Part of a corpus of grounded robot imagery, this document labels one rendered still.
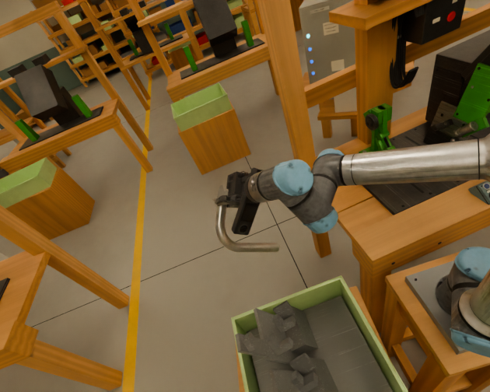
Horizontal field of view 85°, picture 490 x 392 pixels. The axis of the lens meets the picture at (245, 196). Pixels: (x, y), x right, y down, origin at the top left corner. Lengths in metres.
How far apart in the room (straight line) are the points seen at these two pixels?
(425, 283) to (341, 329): 0.32
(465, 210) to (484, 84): 0.47
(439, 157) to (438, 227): 0.64
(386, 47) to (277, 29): 0.51
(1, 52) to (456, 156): 11.95
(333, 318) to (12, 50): 11.65
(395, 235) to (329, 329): 0.44
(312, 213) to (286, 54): 0.74
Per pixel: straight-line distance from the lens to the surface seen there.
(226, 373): 2.04
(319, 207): 0.60
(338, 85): 1.46
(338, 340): 1.06
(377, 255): 1.13
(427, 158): 0.63
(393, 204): 1.29
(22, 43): 11.74
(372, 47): 1.38
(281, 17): 1.15
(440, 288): 1.07
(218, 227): 0.82
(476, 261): 0.92
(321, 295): 1.07
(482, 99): 1.40
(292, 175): 0.54
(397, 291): 1.13
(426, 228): 1.23
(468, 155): 0.62
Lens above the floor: 1.87
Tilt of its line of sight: 42 degrees down
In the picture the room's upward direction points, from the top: 24 degrees counter-clockwise
